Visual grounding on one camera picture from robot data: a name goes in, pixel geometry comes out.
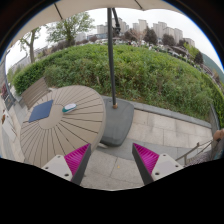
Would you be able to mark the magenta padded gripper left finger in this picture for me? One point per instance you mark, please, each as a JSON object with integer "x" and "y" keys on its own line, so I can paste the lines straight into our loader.
{"x": 72, "y": 166}

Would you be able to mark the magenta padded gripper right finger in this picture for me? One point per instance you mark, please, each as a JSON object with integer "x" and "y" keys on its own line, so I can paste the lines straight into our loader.
{"x": 153, "y": 166}

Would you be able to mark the dark blue mouse pad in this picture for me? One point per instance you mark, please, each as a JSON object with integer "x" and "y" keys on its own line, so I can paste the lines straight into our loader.
{"x": 41, "y": 111}

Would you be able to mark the round beige slatted table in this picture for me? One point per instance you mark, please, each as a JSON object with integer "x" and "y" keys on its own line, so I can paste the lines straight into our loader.
{"x": 61, "y": 133}

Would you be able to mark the metal stair handrail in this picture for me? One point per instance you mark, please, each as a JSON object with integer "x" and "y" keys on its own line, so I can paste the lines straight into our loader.
{"x": 199, "y": 148}

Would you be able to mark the grey parasol base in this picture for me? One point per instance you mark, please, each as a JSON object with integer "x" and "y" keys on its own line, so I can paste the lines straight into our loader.
{"x": 118, "y": 122}

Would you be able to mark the beige slatted chair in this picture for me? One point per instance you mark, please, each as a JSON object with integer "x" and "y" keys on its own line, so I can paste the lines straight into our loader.
{"x": 36, "y": 91}

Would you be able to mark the green hedge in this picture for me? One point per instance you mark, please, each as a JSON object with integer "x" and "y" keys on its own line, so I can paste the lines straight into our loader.
{"x": 150, "y": 77}

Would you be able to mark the dark parasol pole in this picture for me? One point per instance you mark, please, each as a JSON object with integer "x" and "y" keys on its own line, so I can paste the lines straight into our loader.
{"x": 110, "y": 55}

